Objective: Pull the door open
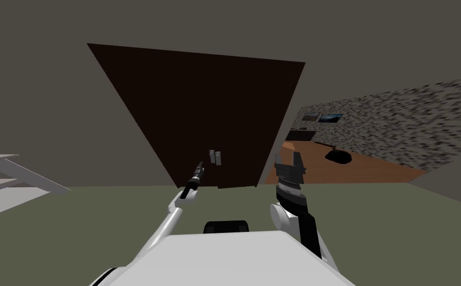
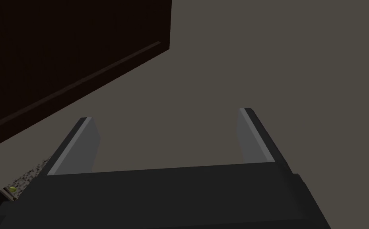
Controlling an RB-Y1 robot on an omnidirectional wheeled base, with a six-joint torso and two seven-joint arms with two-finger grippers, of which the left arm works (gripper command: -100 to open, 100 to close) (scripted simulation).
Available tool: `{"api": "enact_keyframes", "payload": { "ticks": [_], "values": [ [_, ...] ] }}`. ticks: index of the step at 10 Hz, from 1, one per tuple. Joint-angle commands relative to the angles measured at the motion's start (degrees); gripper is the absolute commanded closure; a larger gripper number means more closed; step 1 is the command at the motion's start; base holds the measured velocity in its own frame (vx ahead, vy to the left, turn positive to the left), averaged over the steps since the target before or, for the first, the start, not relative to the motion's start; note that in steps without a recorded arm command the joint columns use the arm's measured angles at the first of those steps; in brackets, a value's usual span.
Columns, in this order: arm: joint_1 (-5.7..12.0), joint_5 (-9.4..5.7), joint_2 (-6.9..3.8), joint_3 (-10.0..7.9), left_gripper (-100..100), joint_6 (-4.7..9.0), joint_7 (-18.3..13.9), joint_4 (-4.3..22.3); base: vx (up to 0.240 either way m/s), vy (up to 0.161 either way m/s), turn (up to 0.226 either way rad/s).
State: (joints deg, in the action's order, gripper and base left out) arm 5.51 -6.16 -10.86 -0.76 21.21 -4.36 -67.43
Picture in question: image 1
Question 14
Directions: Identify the dark brown door leaf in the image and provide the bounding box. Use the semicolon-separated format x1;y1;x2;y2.
86;43;307;190

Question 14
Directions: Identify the dark low cabinet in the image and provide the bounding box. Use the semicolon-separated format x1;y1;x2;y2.
286;129;318;143

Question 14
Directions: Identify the white table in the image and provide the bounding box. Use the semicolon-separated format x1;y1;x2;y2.
0;153;72;223

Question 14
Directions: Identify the blue framed wall picture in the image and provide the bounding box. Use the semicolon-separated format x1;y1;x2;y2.
318;113;344;124

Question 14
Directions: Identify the black round cushion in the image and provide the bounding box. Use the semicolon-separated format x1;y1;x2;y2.
324;148;353;165

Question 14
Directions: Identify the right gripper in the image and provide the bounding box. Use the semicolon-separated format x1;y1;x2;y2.
274;151;307;184

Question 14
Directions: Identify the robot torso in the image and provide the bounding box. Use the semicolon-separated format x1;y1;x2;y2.
89;220;357;286

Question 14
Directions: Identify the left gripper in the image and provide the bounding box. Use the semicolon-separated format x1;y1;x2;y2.
189;160;206;189

